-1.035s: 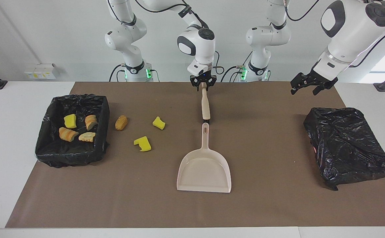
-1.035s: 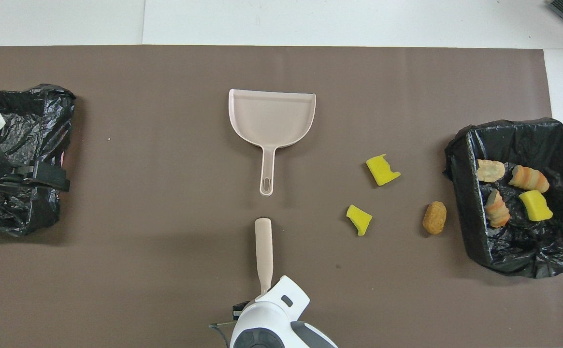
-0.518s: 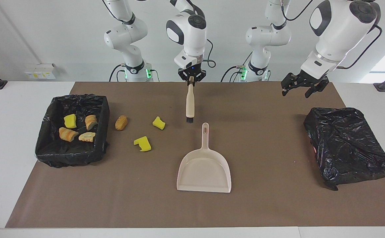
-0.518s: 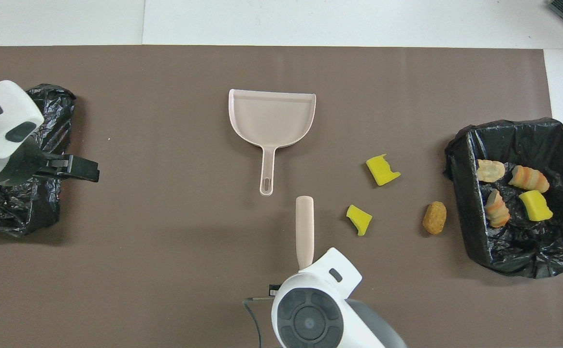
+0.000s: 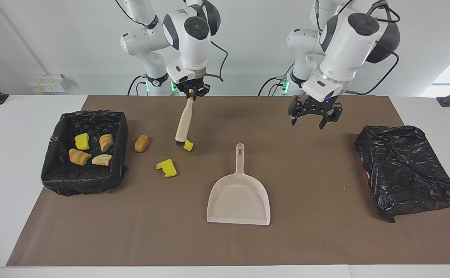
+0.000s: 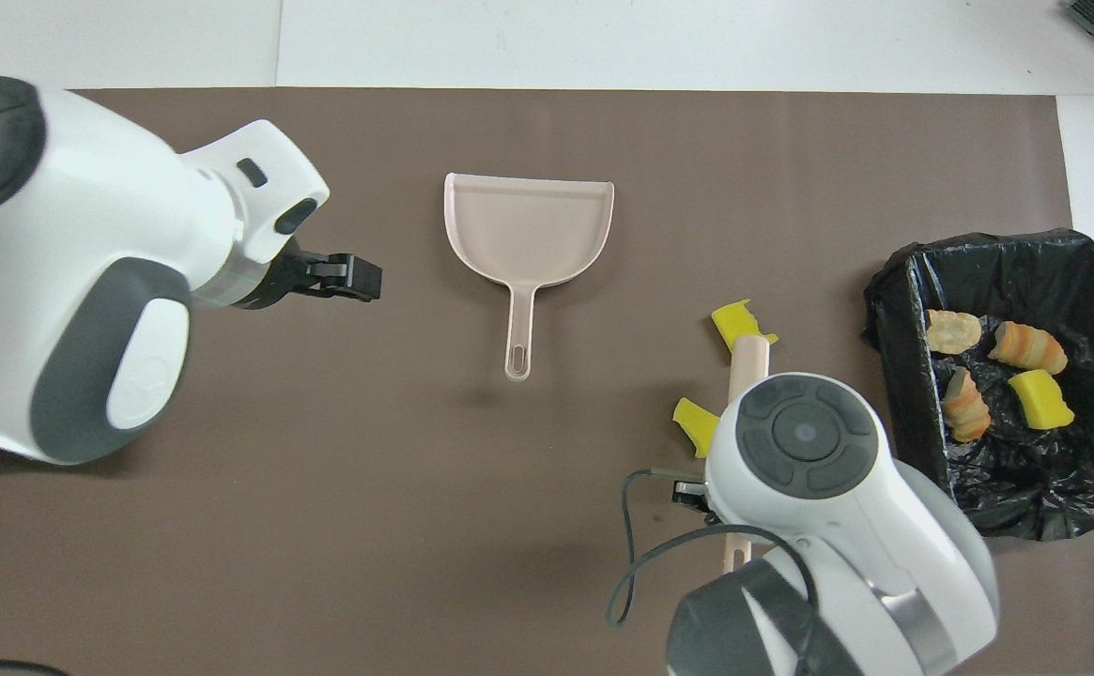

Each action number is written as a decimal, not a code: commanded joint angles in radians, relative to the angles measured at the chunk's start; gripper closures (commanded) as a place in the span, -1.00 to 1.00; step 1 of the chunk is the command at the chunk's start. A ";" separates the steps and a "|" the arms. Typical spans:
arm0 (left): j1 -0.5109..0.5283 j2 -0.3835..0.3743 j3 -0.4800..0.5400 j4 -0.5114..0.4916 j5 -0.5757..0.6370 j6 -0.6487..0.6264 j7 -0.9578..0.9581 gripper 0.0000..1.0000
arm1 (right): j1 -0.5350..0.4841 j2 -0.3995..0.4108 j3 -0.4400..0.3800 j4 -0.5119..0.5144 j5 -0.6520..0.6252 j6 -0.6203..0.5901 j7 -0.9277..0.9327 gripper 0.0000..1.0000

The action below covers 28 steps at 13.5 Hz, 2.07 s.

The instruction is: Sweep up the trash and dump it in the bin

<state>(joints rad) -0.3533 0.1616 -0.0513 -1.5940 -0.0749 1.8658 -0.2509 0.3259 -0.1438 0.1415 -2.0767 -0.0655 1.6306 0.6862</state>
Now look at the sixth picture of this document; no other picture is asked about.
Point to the yellow sponge wedge green edge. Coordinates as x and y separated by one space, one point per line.
692 418

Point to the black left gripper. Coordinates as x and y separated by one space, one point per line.
298 277

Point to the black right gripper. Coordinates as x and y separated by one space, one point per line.
692 495

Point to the orange striped toy croissant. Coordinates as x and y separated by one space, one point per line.
1030 345

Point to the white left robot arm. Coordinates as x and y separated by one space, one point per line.
86 235

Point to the pale toy pastry piece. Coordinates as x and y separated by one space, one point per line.
953 330
967 408

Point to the notched yellow sponge piece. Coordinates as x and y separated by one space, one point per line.
732 324

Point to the yellow sponge chunk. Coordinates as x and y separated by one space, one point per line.
1040 399

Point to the brown table mat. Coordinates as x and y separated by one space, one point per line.
415 516

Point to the beige plastic dustpan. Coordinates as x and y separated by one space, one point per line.
528 235

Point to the beige hand brush black bristles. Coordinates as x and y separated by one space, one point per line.
748 366

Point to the open bin black bag liner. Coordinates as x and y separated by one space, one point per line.
903 376

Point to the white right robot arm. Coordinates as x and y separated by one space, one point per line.
838 526

